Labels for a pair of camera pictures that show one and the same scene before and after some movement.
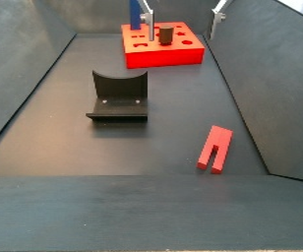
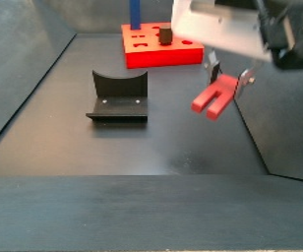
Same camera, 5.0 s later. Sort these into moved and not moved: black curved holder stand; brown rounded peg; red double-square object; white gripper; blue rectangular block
Moved: white gripper; red double-square object
Not moved: brown rounded peg; blue rectangular block; black curved holder stand
